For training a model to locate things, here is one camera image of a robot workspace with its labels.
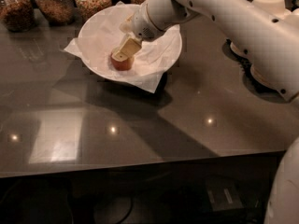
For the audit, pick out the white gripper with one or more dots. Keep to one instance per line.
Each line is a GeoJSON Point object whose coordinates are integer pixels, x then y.
{"type": "Point", "coordinates": [142, 22]}

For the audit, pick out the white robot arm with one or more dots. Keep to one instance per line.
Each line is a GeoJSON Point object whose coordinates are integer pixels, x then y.
{"type": "Point", "coordinates": [270, 43]}

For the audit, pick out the white bowl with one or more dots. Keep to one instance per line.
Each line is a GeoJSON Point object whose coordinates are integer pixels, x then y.
{"type": "Point", "coordinates": [99, 34]}

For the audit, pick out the white paper liner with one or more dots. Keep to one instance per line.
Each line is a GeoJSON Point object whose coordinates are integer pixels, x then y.
{"type": "Point", "coordinates": [102, 31]}

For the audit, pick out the glass jar of colourful cereal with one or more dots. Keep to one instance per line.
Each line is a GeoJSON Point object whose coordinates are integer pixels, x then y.
{"type": "Point", "coordinates": [88, 8]}

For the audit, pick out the glass jar of granola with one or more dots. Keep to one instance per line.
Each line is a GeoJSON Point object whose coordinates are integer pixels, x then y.
{"type": "Point", "coordinates": [57, 12]}

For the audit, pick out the black rubber mat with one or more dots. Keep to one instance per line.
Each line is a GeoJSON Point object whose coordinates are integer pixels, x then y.
{"type": "Point", "coordinates": [245, 66]}

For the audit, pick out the front stack of paper bowls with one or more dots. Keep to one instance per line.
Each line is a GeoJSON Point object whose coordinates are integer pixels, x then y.
{"type": "Point", "coordinates": [260, 78]}

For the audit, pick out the tall stack of paper bowls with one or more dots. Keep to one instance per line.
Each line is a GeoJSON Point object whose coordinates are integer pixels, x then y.
{"type": "Point", "coordinates": [276, 8]}

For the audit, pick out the black box under table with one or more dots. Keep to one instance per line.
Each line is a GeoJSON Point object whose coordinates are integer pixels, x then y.
{"type": "Point", "coordinates": [215, 198]}

